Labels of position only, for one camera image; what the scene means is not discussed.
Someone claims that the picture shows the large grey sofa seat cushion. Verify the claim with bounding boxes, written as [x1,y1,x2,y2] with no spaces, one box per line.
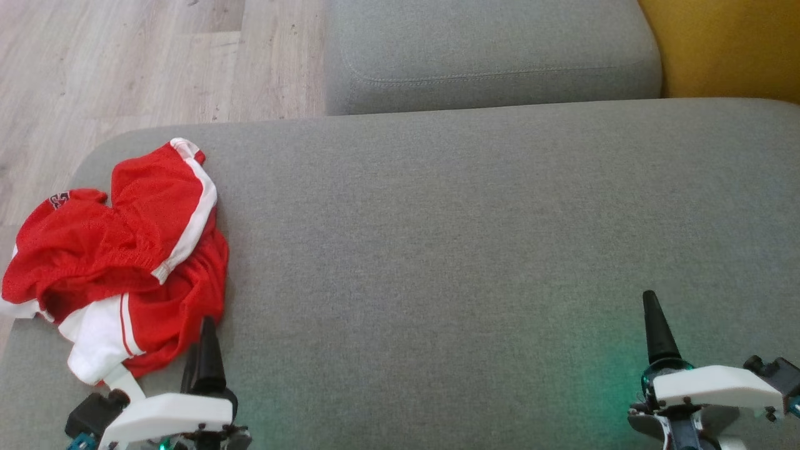
[0,97,800,450]

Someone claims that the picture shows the yellow cushion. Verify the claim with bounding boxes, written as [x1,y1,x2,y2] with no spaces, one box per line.
[637,0,800,104]

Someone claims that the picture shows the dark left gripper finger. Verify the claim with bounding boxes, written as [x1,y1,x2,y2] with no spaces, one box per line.
[180,341,199,394]
[195,316,227,396]

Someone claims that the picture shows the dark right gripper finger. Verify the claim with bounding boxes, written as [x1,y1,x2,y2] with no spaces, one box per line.
[642,290,683,366]

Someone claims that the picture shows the red mesh shorts white stripe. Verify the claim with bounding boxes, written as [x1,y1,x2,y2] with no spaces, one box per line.
[0,137,219,326]

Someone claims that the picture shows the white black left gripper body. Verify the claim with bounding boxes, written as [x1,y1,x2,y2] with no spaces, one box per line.
[97,387,253,450]

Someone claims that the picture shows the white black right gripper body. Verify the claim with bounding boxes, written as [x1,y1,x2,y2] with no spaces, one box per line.
[628,359,785,450]

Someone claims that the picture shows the small grey sofa cushion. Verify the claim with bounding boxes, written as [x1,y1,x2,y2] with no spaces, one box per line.
[325,0,663,116]

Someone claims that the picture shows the red shirt white sleeves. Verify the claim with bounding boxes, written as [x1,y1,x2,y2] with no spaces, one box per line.
[56,228,229,401]

